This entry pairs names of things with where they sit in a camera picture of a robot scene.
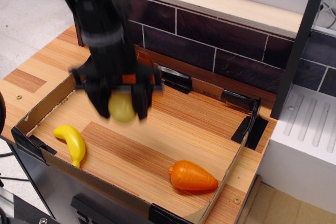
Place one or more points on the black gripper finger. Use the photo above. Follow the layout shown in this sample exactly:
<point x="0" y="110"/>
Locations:
<point x="141" y="93"/>
<point x="99" y="97"/>

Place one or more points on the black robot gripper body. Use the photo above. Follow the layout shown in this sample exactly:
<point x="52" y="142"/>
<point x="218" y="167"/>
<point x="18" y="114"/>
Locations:
<point x="113" y="64"/>

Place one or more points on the yellow plastic toy potato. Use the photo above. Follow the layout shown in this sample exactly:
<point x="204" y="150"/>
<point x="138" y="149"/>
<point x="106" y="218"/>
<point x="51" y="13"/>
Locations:
<point x="120" y="107"/>

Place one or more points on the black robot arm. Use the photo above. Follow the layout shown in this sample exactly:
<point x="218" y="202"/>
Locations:
<point x="100" y="15"/>

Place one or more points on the transparent orange plastic pot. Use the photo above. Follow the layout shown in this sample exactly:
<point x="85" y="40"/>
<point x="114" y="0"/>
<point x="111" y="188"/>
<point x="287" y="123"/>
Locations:
<point x="143" y="58"/>

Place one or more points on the cardboard fence with black tape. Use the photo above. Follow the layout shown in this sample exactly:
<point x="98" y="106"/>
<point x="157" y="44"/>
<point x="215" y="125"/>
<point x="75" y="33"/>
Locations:
<point x="222" y="125"/>

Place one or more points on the yellow plastic toy banana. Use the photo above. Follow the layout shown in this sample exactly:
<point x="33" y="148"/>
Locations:
<point x="75" y="142"/>

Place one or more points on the orange plastic toy carrot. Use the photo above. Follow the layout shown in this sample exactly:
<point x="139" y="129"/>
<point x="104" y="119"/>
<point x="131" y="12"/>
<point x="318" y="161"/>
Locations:
<point x="187" y="175"/>

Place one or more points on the light wooden shelf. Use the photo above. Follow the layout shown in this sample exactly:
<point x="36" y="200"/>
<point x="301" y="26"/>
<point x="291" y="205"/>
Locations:
<point x="246" y="13"/>

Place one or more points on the dark tiled backsplash panel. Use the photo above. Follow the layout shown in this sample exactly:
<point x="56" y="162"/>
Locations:
<point x="241" y="53"/>

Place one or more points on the white ribbed drainboard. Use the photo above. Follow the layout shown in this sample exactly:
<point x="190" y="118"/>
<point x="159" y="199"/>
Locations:
<point x="300" y="157"/>

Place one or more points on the black toy oven handle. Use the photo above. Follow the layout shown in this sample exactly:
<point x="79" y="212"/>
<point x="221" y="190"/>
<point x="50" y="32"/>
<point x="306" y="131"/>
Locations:
<point x="89" y="211"/>

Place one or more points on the black vertical post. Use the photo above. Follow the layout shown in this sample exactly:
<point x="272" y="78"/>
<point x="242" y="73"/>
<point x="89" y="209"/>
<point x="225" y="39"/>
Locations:
<point x="300" y="43"/>

